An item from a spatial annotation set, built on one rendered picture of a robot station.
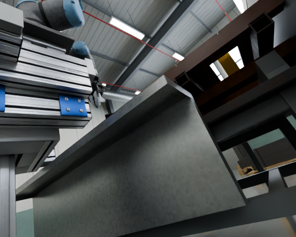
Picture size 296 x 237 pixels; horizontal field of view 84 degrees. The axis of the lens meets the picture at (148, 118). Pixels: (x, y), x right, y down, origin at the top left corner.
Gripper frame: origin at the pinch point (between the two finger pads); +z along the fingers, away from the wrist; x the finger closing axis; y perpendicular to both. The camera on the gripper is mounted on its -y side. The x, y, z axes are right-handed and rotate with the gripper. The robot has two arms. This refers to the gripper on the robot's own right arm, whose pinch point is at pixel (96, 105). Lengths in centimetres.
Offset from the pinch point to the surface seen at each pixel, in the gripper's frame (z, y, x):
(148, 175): 43.4, 0.0, -18.1
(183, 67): 11.3, 3.1, -47.8
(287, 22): 16, 11, -82
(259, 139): 1, 851, -63
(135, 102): 24.0, -16.4, -33.3
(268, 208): 64, 9, -49
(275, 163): 74, 283, -59
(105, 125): 24.3, -16.1, -19.0
